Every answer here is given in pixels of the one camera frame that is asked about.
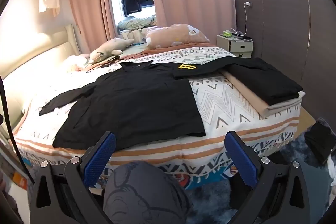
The folded beige cloth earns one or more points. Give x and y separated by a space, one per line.
252 100

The large black shirt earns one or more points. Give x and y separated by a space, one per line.
131 103

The black bag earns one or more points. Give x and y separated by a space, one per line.
321 140

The light blue printed duvet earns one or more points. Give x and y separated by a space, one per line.
136 22

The white nightstand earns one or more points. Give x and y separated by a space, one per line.
236 47

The rust orange blanket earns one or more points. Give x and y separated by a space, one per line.
136 54

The wall outlet with charger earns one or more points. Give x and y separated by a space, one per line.
248 3

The green item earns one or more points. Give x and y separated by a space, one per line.
227 34

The stack of folded black clothes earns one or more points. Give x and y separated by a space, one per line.
265 82

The peach bear print pillow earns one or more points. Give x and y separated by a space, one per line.
176 35

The person's right leg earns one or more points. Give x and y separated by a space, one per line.
141 195

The geometric patterned blanket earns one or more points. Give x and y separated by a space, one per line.
223 108

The beige plush toy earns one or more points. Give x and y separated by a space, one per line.
110 49

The blue shaggy rug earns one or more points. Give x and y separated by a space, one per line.
215 203

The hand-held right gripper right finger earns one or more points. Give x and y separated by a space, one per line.
240 158

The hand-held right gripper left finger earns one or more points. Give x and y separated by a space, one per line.
101 158

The orange printed box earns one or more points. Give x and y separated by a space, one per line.
19 178

